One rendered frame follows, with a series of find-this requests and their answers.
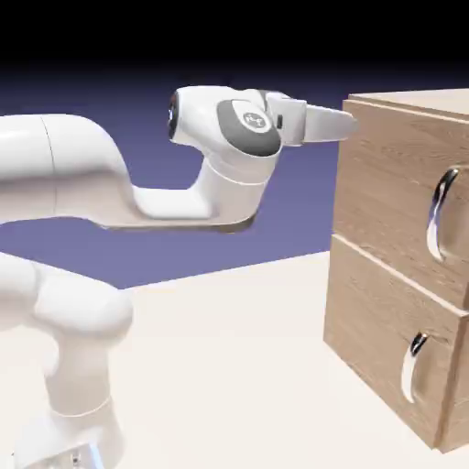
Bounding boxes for large light wood door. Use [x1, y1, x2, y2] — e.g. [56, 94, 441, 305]
[332, 99, 469, 311]

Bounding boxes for long curved silver handle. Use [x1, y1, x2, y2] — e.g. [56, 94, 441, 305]
[425, 167, 460, 262]

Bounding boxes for short curved silver handle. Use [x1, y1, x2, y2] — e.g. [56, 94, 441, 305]
[400, 332, 429, 404]

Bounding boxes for small light wood door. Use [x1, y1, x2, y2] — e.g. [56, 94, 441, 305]
[322, 234, 466, 450]

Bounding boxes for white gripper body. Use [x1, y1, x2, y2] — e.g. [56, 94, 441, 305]
[302, 104, 359, 144]

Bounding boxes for light wood cabinet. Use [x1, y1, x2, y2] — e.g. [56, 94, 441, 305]
[322, 88, 469, 454]

